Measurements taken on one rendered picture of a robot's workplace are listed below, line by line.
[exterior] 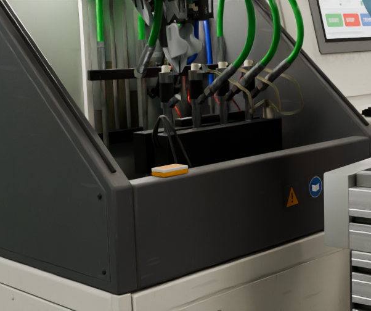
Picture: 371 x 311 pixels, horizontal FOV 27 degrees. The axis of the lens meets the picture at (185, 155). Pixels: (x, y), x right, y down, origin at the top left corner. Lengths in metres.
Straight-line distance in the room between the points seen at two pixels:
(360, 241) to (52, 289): 0.56
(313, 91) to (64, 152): 0.66
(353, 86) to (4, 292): 1.00
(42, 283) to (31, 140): 0.24
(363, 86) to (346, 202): 1.08
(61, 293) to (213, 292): 0.24
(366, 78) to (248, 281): 0.82
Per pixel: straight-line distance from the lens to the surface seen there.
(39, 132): 1.24
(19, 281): 1.37
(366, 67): 2.02
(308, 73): 1.67
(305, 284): 1.47
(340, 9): 1.98
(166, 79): 1.50
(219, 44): 1.73
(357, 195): 0.91
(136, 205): 1.14
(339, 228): 0.93
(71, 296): 1.24
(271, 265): 1.38
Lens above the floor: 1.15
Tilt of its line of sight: 8 degrees down
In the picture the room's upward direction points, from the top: 2 degrees counter-clockwise
